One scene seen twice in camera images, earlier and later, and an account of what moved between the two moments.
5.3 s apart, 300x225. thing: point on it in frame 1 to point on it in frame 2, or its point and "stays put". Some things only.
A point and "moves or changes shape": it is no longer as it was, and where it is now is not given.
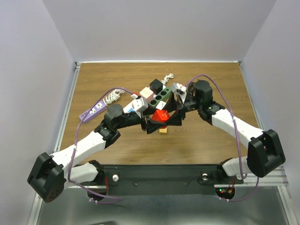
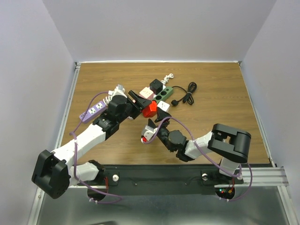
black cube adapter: (156, 86) stays put
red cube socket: (160, 116) moves or changes shape
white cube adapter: (161, 105) stays put
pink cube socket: (146, 93) stays put
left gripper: (151, 125) to (144, 102)
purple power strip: (95, 110) stays put
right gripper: (176, 118) to (161, 115)
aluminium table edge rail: (58, 142) stays put
